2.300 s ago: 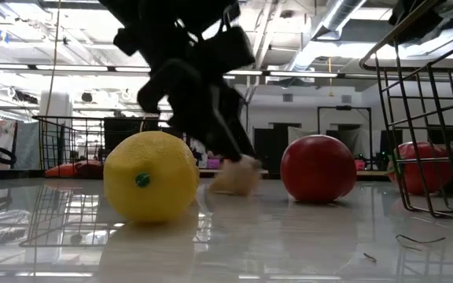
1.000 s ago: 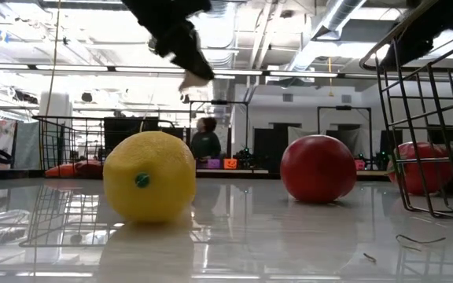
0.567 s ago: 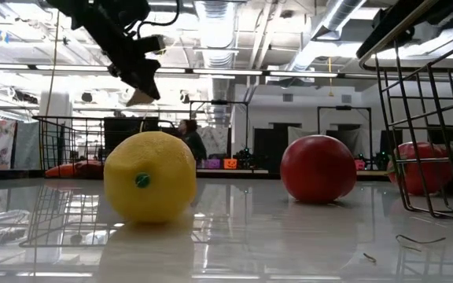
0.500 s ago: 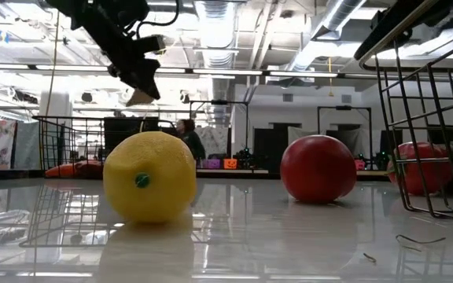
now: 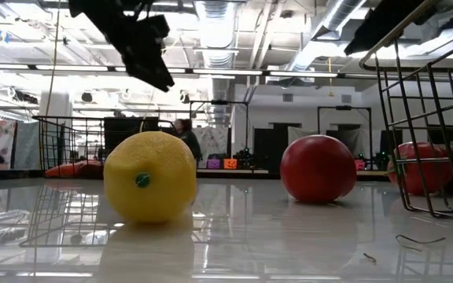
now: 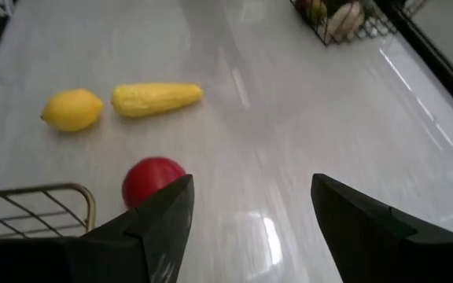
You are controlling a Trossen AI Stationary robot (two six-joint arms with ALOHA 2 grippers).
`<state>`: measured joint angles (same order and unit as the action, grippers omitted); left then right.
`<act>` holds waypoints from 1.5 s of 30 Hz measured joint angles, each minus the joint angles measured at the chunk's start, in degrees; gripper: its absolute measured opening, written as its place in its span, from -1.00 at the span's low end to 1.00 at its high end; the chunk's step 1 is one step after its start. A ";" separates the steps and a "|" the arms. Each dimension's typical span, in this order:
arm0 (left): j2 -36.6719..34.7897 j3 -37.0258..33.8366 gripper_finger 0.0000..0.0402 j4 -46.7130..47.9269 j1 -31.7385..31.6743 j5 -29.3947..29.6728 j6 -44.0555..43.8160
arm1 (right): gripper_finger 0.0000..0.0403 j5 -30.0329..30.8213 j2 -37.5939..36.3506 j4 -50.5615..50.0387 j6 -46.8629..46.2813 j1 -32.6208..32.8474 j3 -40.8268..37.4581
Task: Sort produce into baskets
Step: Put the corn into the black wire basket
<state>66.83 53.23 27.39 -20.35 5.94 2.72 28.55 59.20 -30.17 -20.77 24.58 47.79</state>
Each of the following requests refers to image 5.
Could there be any black wire basket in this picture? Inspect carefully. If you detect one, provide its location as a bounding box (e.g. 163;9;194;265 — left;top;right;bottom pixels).
32;115;181;180
359;0;453;230

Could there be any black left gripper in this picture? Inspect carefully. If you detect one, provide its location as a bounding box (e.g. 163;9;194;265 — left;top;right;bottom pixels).
110;14;176;94

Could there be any black background rig frame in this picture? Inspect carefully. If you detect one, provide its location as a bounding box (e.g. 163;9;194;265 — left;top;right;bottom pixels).
188;99;250;159
316;105;374;159

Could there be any black wire basket right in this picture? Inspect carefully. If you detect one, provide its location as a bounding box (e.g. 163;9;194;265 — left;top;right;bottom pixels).
359;0;453;230

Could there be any orange carrot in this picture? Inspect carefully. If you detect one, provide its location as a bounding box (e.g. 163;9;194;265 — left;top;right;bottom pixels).
45;160;94;179

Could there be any person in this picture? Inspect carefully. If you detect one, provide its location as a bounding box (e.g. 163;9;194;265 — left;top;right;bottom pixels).
172;118;204;167

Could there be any dark red vegetable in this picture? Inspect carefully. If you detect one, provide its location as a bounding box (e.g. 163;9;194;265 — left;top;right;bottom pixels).
78;162;105;179

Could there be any red apple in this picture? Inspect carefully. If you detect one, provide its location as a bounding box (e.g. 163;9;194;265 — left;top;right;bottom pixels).
279;134;358;204

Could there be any red tomato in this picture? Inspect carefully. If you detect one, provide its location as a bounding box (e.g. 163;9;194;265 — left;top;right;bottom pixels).
386;141;453;197

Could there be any black background monitor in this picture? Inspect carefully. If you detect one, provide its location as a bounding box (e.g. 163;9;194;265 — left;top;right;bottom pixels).
103;116;161;158

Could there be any black table frame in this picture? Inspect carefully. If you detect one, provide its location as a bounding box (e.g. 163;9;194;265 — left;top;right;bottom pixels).
0;167;391;183

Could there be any yellow lemon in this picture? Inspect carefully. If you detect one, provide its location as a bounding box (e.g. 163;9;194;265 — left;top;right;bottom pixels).
103;130;198;225

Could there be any thin dark twig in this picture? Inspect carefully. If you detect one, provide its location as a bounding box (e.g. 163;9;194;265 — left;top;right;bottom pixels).
395;233;447;246

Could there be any silver ceiling duct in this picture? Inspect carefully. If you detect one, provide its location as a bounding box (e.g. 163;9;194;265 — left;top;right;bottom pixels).
193;0;238;119

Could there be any yellow cable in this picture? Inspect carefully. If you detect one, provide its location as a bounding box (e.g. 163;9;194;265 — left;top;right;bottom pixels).
44;0;61;119

